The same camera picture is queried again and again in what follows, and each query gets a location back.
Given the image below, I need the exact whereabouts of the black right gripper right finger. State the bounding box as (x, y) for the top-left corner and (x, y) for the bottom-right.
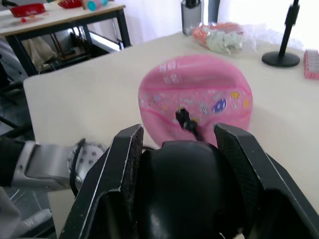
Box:
(214, 122), (319, 239)

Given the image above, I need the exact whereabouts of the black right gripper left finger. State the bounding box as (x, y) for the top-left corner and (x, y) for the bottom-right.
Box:
(59, 123), (145, 239)

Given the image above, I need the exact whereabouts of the black hand pump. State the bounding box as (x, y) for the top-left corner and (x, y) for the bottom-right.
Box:
(136, 107), (254, 239)

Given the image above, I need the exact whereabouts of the pink printed deflated ball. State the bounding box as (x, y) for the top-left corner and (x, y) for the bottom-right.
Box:
(138, 55), (253, 147)

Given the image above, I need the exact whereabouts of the pink patterned box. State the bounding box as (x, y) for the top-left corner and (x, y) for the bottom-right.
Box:
(303, 49), (319, 80)

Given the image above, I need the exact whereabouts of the black round-base stand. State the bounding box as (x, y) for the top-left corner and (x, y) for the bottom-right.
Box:
(261, 0), (301, 68)

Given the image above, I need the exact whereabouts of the clear bag of toys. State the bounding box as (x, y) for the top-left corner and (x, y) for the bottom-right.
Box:
(191, 21), (259, 54)

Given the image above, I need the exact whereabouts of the black-framed side table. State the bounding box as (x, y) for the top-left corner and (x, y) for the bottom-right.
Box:
(0, 0), (132, 77)

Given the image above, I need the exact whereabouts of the grey translucent container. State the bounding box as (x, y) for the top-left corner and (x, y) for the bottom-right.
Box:
(180, 0), (202, 36)

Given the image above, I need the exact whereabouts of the teal capped cylinder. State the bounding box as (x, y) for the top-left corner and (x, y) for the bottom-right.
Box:
(86, 0), (110, 12)

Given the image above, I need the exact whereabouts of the red basket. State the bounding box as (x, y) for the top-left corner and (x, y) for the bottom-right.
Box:
(57, 0), (83, 9)

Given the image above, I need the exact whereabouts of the red tray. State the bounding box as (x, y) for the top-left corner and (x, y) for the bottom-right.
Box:
(9, 3), (46, 18)

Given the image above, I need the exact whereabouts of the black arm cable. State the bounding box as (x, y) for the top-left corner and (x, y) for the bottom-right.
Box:
(69, 138), (87, 199)

